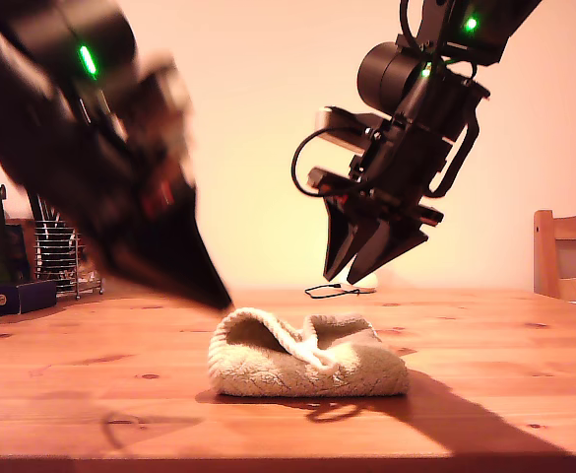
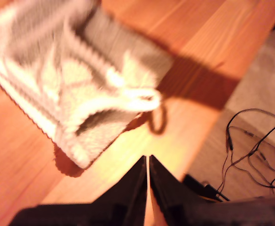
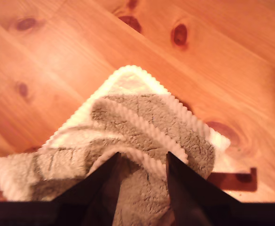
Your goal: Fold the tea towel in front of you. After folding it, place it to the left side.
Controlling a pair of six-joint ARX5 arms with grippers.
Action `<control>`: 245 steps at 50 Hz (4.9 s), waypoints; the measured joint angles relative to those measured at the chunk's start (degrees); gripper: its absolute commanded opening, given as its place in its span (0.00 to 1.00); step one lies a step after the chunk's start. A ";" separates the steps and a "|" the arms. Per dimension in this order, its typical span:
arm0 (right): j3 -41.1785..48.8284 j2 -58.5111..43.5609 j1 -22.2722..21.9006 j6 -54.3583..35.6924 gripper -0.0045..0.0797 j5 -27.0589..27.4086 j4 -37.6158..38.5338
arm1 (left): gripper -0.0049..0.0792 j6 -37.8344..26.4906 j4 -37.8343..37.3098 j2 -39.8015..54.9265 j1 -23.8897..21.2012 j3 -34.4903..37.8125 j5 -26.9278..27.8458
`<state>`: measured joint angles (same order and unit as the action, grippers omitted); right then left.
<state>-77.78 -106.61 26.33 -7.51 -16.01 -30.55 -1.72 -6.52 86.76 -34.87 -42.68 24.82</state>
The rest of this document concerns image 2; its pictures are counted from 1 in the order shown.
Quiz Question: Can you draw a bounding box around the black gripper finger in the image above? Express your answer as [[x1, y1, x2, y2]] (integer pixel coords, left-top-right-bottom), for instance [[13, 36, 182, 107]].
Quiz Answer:
[[149, 154, 210, 226], [94, 155, 148, 226]]

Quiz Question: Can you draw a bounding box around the cream fluffy tea towel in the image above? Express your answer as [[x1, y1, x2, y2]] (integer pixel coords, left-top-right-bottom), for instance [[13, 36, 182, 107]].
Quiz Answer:
[[0, 0, 173, 170]]

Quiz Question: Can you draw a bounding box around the black power plug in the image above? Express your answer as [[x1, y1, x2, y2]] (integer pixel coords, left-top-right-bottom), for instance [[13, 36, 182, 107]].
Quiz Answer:
[[182, 173, 231, 203]]

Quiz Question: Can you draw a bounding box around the thin black floor cable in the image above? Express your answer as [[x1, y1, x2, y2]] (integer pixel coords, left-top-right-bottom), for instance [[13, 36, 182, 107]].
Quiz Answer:
[[217, 115, 275, 196], [225, 107, 275, 153]]

